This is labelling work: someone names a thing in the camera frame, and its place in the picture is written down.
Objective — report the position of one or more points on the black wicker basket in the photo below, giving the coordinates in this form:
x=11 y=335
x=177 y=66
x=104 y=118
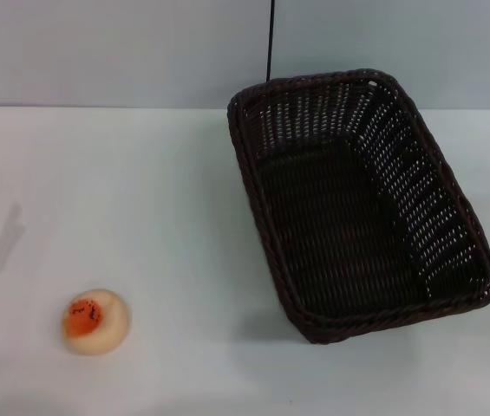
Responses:
x=340 y=225

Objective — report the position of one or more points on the cream bun with orange top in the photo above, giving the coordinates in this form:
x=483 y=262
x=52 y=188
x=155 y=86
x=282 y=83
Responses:
x=101 y=329

